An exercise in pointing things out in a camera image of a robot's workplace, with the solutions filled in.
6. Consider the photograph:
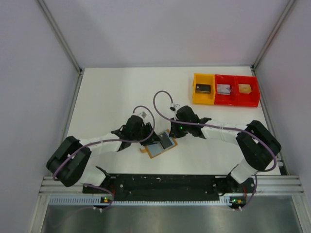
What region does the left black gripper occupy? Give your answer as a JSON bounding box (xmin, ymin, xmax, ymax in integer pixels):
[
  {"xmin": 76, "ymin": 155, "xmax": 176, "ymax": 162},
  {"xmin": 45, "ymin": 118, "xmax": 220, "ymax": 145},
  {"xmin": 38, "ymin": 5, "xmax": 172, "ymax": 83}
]
[{"xmin": 131, "ymin": 122, "xmax": 161, "ymax": 146}]

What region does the black card in bin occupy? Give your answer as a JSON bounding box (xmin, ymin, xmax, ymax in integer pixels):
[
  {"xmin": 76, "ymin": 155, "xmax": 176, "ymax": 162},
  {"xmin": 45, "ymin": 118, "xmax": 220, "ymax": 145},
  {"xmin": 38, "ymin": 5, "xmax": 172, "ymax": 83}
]
[{"xmin": 195, "ymin": 83, "xmax": 211, "ymax": 94}]

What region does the aluminium frame rail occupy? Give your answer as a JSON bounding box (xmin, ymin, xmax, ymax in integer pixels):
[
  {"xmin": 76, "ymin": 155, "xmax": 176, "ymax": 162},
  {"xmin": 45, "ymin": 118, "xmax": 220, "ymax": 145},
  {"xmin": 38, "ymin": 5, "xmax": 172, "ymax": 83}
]
[{"xmin": 39, "ymin": 175, "xmax": 304, "ymax": 196}]

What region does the grey slotted cable duct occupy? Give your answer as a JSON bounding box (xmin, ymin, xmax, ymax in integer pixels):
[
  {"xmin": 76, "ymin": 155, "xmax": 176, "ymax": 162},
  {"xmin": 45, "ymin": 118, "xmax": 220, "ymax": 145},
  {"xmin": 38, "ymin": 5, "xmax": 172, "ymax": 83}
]
[{"xmin": 49, "ymin": 196, "xmax": 242, "ymax": 206}]

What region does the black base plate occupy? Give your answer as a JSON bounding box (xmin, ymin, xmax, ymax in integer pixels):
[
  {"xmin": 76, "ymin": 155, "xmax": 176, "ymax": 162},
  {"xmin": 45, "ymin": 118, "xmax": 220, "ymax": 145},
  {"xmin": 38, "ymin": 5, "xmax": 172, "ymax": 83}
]
[{"xmin": 82, "ymin": 173, "xmax": 246, "ymax": 201}]

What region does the purple cable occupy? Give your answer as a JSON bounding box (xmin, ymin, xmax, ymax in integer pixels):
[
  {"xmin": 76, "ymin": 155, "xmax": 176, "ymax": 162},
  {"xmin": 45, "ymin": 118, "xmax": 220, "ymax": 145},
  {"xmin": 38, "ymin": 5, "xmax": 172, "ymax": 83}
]
[
  {"xmin": 153, "ymin": 90, "xmax": 277, "ymax": 172},
  {"xmin": 52, "ymin": 105, "xmax": 156, "ymax": 182}
]

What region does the middle red plastic bin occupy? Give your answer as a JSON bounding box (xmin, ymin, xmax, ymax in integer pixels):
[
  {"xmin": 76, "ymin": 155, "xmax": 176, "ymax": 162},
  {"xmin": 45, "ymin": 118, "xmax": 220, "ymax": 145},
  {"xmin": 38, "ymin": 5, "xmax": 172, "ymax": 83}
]
[{"xmin": 214, "ymin": 74, "xmax": 237, "ymax": 106}]

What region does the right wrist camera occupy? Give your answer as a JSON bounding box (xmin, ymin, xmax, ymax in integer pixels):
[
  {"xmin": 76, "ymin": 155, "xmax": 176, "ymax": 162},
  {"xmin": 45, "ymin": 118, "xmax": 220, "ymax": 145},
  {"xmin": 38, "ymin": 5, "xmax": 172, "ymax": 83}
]
[{"xmin": 170, "ymin": 103, "xmax": 180, "ymax": 112}]

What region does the right red plastic bin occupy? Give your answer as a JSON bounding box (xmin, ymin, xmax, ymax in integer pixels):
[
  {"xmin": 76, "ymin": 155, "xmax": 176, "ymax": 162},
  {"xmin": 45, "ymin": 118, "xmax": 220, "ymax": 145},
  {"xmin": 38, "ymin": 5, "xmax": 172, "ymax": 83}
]
[{"xmin": 236, "ymin": 76, "xmax": 260, "ymax": 107}]

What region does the red plastic bin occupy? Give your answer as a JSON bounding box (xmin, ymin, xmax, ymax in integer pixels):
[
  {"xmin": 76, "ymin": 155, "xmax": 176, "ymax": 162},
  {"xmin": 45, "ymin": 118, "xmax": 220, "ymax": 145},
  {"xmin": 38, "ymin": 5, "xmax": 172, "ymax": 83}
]
[
  {"xmin": 236, "ymin": 76, "xmax": 260, "ymax": 107},
  {"xmin": 214, "ymin": 74, "xmax": 237, "ymax": 106}
]

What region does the yellow leather card holder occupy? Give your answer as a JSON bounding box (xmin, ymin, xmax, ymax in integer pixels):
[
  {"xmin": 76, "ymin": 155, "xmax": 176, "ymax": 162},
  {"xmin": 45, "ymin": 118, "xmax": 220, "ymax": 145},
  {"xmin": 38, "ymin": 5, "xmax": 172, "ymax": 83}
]
[{"xmin": 139, "ymin": 129, "xmax": 178, "ymax": 159}]

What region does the silver card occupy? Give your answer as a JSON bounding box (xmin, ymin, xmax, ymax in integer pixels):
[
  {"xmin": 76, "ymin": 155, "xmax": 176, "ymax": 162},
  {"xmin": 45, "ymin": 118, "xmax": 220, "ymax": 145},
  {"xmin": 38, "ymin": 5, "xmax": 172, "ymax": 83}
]
[{"xmin": 217, "ymin": 84, "xmax": 231, "ymax": 95}]

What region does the gold card in bin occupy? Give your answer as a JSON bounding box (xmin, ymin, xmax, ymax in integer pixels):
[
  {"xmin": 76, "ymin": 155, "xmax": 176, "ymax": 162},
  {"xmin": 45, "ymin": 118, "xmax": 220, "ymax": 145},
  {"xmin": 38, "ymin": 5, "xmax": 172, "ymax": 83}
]
[{"xmin": 238, "ymin": 83, "xmax": 252, "ymax": 94}]

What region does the yellow plastic bin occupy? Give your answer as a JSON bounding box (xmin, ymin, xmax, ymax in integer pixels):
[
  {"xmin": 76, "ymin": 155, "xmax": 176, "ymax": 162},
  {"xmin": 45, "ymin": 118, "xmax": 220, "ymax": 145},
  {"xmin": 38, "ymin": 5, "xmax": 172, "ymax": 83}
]
[{"xmin": 192, "ymin": 73, "xmax": 216, "ymax": 105}]

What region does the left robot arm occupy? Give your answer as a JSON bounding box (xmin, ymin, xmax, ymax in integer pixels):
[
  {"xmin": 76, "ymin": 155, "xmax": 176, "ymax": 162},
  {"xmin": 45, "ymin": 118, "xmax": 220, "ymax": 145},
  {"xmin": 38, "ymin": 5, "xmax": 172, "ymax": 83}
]
[{"xmin": 46, "ymin": 115, "xmax": 160, "ymax": 193}]

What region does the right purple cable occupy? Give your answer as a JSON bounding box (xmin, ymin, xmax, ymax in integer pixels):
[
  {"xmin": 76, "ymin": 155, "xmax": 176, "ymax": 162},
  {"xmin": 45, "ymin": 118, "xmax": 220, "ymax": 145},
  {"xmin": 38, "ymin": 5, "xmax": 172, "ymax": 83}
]
[{"xmin": 153, "ymin": 90, "xmax": 277, "ymax": 172}]

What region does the black credit card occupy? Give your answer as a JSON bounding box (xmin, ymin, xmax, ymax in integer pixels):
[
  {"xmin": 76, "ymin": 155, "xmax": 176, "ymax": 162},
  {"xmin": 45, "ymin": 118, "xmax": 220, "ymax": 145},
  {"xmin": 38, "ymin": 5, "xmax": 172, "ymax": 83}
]
[{"xmin": 159, "ymin": 132, "xmax": 173, "ymax": 150}]

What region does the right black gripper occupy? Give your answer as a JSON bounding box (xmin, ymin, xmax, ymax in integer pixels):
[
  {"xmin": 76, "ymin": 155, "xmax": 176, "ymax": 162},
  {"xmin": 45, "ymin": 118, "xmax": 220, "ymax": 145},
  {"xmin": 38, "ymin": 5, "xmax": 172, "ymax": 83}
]
[{"xmin": 169, "ymin": 116, "xmax": 191, "ymax": 139}]

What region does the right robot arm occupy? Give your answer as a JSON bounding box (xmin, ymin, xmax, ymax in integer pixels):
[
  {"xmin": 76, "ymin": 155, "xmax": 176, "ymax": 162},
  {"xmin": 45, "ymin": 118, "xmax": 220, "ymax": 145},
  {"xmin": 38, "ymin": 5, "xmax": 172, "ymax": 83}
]
[{"xmin": 170, "ymin": 104, "xmax": 281, "ymax": 192}]

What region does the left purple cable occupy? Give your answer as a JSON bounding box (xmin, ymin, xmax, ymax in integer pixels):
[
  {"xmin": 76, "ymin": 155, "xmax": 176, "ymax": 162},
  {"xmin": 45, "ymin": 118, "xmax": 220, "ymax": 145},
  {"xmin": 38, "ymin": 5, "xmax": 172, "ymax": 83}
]
[{"xmin": 52, "ymin": 105, "xmax": 156, "ymax": 182}]

